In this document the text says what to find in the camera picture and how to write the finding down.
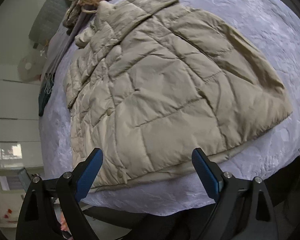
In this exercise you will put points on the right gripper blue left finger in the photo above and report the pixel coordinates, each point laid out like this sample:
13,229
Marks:
85,173

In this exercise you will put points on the dark patterned cloth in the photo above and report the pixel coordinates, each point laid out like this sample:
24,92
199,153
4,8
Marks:
45,92

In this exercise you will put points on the brown grey knitted garment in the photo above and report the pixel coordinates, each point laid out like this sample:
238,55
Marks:
72,15

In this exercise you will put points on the lavender plush bed blanket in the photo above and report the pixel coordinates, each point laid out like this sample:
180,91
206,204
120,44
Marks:
268,24

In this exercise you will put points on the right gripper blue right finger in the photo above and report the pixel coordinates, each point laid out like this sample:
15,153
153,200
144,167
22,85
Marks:
209,173

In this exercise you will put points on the person's left hand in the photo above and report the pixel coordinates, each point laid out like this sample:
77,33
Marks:
64,228

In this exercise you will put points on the beige quilted puffer jacket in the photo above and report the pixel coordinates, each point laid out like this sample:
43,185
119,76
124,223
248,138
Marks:
153,79

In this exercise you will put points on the dark grey headboard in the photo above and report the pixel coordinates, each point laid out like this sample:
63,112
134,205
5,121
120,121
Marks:
47,21

